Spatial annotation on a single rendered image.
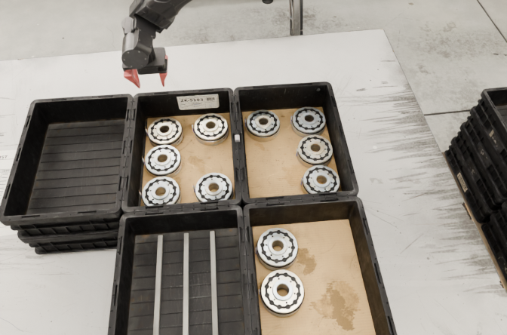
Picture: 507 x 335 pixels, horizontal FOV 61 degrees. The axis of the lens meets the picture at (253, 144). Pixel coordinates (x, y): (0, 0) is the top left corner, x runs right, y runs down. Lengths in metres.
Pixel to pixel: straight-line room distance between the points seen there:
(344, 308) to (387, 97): 0.85
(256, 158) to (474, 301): 0.71
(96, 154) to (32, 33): 2.03
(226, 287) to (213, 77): 0.86
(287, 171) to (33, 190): 0.72
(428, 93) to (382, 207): 1.47
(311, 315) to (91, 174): 0.72
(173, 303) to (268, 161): 0.47
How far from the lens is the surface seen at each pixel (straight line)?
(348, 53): 1.80
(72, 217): 1.15
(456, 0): 3.55
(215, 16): 3.10
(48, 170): 1.38
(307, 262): 1.12
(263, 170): 1.24
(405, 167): 1.49
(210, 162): 1.26
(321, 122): 1.32
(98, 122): 1.43
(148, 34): 0.99
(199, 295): 1.10
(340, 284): 1.12
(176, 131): 1.31
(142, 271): 1.14
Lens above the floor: 1.88
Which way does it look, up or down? 54 degrees down
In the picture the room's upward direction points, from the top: straight up
